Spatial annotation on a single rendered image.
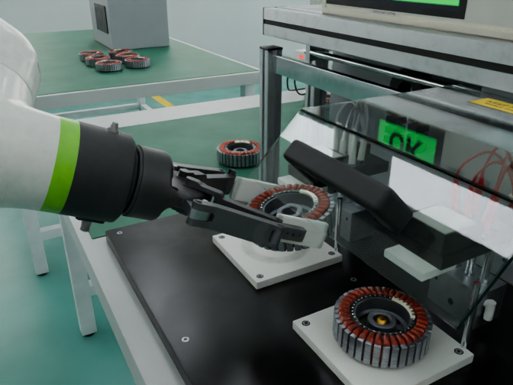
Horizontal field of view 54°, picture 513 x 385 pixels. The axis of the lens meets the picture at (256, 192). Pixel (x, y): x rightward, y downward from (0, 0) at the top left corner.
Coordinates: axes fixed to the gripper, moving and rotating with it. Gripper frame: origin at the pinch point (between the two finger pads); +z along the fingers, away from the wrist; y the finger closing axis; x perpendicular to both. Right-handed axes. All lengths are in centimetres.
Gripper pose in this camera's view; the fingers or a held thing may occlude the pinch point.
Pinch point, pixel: (287, 212)
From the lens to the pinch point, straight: 61.4
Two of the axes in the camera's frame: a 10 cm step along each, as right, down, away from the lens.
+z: 8.5, 1.9, 5.0
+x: 3.4, -9.1, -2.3
